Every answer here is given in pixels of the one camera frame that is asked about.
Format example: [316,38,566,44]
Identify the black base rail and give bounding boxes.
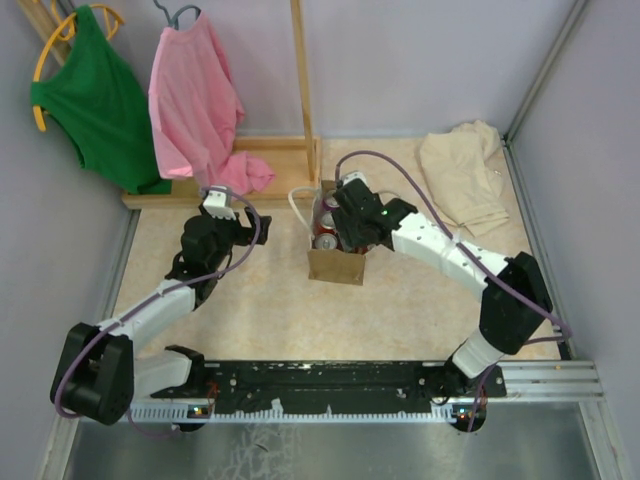
[152,360,507,431]

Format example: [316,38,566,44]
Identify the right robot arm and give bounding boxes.
[332,174,552,397]

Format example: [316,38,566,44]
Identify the wooden clothes rack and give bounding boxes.
[18,1,321,210]

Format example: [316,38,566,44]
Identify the beige folded cloth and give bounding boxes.
[417,120,509,236]

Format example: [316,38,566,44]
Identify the brown canvas bag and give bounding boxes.
[288,179,416,286]

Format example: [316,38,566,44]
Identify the back purple soda can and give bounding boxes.
[321,190,339,212]

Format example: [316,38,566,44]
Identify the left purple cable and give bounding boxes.
[54,187,264,440]

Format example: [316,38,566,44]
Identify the yellow hanger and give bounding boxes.
[30,3,125,133]

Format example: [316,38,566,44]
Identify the purple cable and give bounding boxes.
[54,187,264,440]
[334,150,574,436]

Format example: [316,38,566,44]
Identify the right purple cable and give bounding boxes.
[334,150,574,436]

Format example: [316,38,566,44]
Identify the front red soda can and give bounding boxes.
[313,232,339,250]

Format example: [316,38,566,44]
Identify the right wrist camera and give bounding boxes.
[336,170,368,189]

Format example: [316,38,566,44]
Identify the green tank top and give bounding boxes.
[30,4,171,195]

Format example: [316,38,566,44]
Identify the middle red soda can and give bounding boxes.
[315,212,336,234]

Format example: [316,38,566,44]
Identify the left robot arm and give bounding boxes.
[50,207,272,425]

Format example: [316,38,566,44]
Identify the pink t-shirt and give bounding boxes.
[148,14,275,194]

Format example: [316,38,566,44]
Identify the red soda can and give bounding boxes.
[313,232,339,250]
[315,212,336,234]

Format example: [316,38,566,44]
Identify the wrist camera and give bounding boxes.
[336,170,368,189]
[200,186,237,221]

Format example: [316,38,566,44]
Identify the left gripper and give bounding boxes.
[200,202,271,271]

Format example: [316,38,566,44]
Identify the grey hanger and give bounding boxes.
[153,0,202,30]

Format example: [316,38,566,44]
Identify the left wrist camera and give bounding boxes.
[200,186,237,221]

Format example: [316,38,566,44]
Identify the aluminium frame profile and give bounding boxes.
[130,360,603,426]

